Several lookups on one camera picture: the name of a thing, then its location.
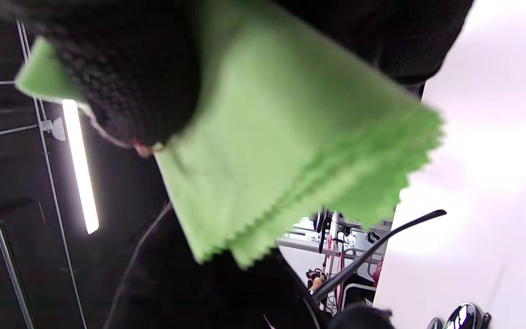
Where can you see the green microfibre cloth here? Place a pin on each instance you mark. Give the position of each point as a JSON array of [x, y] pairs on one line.
[[267, 137]]

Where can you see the pink cloth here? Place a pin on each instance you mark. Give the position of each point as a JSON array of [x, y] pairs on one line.
[[378, 272]]

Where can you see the white metal shelf cart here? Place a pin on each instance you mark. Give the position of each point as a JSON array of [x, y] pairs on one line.
[[308, 244]]

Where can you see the person's left hand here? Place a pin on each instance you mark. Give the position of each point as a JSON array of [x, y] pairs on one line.
[[208, 297]]

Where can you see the ceiling light strip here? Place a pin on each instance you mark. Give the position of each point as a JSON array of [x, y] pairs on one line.
[[80, 169]]

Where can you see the person's right hand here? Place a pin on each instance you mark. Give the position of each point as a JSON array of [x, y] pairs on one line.
[[130, 68]]

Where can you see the black square sunglasses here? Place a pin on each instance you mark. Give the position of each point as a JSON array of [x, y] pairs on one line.
[[381, 237]]

